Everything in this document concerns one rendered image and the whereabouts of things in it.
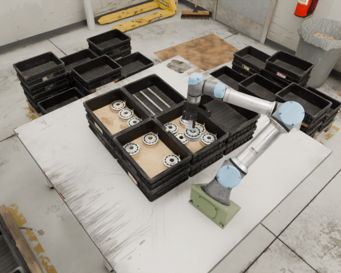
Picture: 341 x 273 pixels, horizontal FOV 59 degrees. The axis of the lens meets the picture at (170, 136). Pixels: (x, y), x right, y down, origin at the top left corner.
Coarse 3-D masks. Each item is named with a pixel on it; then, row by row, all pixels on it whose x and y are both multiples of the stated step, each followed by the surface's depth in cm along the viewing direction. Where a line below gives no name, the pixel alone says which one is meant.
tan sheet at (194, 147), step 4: (180, 116) 209; (176, 120) 206; (176, 124) 203; (180, 128) 200; (184, 128) 200; (188, 144) 191; (192, 144) 191; (196, 144) 191; (200, 144) 191; (192, 148) 188; (196, 148) 188; (200, 148) 188
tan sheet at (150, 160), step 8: (160, 144) 190; (144, 152) 185; (152, 152) 185; (160, 152) 185; (168, 152) 186; (136, 160) 180; (144, 160) 180; (152, 160) 181; (160, 160) 181; (144, 168) 176; (152, 168) 176; (160, 168) 177; (152, 176) 173
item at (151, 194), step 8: (120, 160) 189; (128, 168) 179; (136, 176) 174; (184, 176) 182; (136, 184) 182; (168, 184) 176; (176, 184) 182; (144, 192) 178; (152, 192) 167; (160, 192) 176; (152, 200) 175
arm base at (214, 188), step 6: (216, 180) 165; (210, 186) 165; (216, 186) 163; (222, 186) 162; (210, 192) 163; (216, 192) 162; (222, 192) 163; (228, 192) 164; (216, 198) 162; (222, 198) 162; (228, 198) 165
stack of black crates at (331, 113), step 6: (312, 90) 314; (318, 90) 310; (324, 96) 307; (336, 102) 300; (330, 108) 307; (336, 108) 291; (330, 114) 285; (336, 114) 303; (324, 120) 289; (330, 120) 304; (324, 126) 301
